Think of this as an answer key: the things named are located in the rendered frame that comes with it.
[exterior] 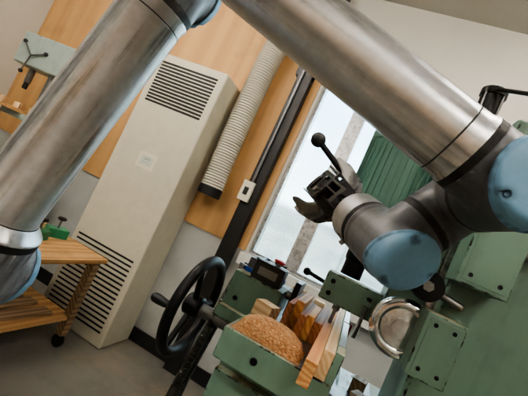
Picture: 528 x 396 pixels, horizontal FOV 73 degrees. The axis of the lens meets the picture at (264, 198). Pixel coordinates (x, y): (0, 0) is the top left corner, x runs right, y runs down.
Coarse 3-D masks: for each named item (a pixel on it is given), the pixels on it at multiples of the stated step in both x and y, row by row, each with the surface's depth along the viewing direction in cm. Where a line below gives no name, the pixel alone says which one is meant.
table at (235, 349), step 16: (224, 304) 88; (224, 336) 65; (240, 336) 64; (224, 352) 64; (240, 352) 63; (256, 352) 63; (272, 352) 62; (240, 368) 63; (256, 368) 62; (272, 368) 62; (288, 368) 61; (272, 384) 61; (288, 384) 60; (320, 384) 59
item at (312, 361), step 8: (328, 328) 80; (320, 336) 70; (320, 344) 65; (312, 352) 58; (320, 352) 60; (312, 360) 55; (304, 368) 54; (312, 368) 54; (304, 376) 54; (312, 376) 53; (304, 384) 54
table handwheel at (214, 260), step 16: (192, 272) 87; (224, 272) 104; (176, 304) 83; (192, 304) 94; (208, 304) 105; (160, 320) 84; (208, 320) 93; (224, 320) 92; (160, 336) 84; (192, 336) 102; (160, 352) 87; (176, 352) 95
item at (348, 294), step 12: (336, 276) 85; (324, 288) 85; (336, 288) 85; (348, 288) 84; (360, 288) 83; (336, 300) 84; (348, 300) 84; (360, 300) 83; (372, 300) 82; (360, 312) 83
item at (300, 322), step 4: (312, 304) 94; (316, 304) 97; (308, 308) 87; (312, 308) 89; (304, 312) 80; (308, 312) 82; (300, 316) 77; (304, 316) 77; (300, 320) 77; (304, 320) 77; (296, 324) 77; (300, 324) 77; (296, 328) 77; (300, 328) 77; (296, 332) 77
